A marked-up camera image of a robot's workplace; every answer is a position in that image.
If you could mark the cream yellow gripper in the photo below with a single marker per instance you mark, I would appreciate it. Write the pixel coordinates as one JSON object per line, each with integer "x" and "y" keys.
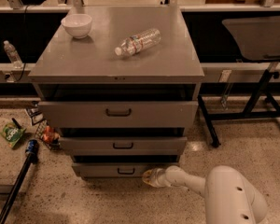
{"x": 161, "y": 177}

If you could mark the grey bottom drawer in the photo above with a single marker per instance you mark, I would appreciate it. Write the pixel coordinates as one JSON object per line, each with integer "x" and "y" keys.
{"x": 109, "y": 170}

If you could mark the grey drawer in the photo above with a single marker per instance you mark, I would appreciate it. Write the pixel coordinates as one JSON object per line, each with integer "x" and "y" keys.
{"x": 109, "y": 170}
{"x": 119, "y": 114}
{"x": 100, "y": 146}

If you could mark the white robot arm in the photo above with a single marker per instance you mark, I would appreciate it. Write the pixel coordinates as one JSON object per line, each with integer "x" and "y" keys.
{"x": 229, "y": 197}

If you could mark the grey middle drawer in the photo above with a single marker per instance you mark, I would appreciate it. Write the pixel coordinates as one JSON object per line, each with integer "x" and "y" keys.
{"x": 100, "y": 146}

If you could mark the grey metal drawer cabinet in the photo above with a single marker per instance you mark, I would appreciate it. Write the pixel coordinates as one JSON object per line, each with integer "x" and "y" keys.
{"x": 89, "y": 70}

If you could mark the grey top drawer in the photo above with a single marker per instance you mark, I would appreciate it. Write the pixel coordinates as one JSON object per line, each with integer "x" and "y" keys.
{"x": 119, "y": 114}

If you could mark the blue soda can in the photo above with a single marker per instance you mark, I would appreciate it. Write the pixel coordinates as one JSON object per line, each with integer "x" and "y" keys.
{"x": 32, "y": 150}

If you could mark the black pole on floor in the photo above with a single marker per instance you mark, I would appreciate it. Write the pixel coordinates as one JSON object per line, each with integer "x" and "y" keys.
{"x": 14, "y": 191}

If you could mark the black white snack packet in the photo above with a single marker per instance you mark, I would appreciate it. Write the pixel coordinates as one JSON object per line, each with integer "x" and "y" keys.
{"x": 35, "y": 115}

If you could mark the clear plastic water bottle lying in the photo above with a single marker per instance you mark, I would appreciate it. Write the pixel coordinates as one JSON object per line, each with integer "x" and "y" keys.
{"x": 137, "y": 43}

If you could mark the green snack bag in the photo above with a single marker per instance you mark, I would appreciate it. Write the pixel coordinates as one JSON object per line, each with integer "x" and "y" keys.
{"x": 12, "y": 134}

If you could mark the white ceramic bowl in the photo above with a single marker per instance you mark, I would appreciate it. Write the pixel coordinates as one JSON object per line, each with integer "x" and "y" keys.
{"x": 77, "y": 25}

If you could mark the black folding stand table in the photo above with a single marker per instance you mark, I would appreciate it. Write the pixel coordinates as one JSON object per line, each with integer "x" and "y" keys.
{"x": 258, "y": 39}

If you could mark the small upright water bottle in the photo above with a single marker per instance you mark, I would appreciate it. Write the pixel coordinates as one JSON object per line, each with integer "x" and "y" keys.
{"x": 13, "y": 55}

